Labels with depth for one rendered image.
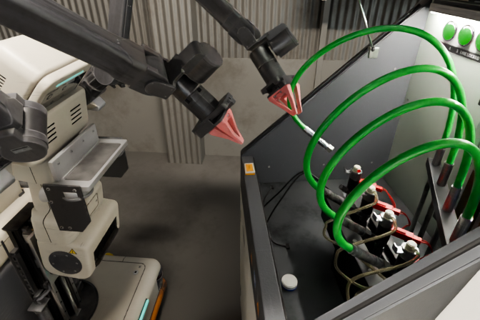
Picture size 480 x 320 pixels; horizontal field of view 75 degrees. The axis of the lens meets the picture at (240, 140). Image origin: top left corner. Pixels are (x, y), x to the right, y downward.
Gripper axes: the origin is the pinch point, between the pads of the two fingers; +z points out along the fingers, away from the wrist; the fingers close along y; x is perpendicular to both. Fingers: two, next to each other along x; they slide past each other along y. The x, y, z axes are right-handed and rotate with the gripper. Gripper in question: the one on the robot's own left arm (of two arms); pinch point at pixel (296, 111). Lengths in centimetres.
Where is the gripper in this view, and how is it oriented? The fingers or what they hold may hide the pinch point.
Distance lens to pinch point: 82.8
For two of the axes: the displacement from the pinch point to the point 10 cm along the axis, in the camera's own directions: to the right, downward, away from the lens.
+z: 4.9, 8.5, -1.6
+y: 5.9, -1.9, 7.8
